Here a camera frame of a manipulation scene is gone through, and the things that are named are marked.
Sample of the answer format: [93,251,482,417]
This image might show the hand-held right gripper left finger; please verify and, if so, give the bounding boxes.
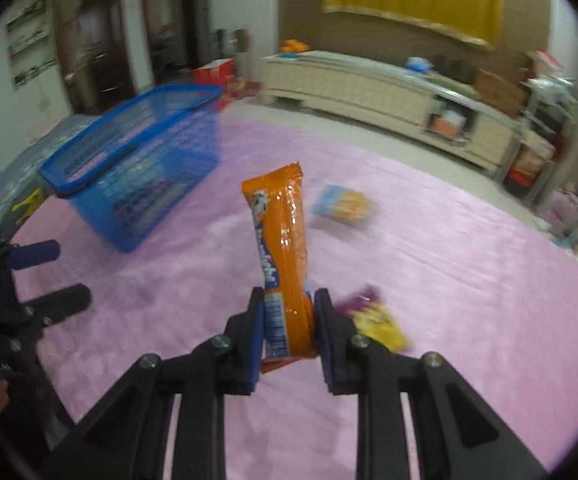
[51,286,266,480]

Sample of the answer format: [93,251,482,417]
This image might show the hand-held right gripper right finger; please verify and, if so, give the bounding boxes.
[313,287,550,480]

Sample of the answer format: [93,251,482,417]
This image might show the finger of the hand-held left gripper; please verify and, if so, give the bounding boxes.
[0,240,60,291]
[19,284,92,328]

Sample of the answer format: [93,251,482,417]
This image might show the blue plastic basket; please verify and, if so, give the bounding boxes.
[39,84,224,253]

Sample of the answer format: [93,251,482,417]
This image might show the purple yellow snack packet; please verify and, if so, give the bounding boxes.
[333,284,412,353]

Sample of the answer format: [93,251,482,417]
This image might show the grey patterned mat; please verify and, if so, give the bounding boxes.
[0,112,104,251]

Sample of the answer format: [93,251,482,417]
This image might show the small blue orange snack packet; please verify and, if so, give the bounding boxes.
[310,184,377,228]

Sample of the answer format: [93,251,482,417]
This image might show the brown wooden door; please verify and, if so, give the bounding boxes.
[141,0,204,86]
[51,0,137,116]

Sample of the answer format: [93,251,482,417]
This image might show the orange box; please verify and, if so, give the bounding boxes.
[429,112,470,138]

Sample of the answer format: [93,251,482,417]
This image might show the beige low cabinet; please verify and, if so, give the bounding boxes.
[260,50,524,178]

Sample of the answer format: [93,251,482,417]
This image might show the red gift box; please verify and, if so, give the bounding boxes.
[191,58,237,93]

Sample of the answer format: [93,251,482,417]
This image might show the pink toy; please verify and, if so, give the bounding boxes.
[541,185,578,238]

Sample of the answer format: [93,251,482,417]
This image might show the metal storage rack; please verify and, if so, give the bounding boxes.
[504,75,578,206]

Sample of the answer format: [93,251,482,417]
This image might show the brown cylinder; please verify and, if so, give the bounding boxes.
[234,27,254,81]

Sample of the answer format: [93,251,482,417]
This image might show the brown cardboard box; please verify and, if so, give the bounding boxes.
[474,69,527,118]

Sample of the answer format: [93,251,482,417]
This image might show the wall pictures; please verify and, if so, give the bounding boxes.
[6,0,57,91]

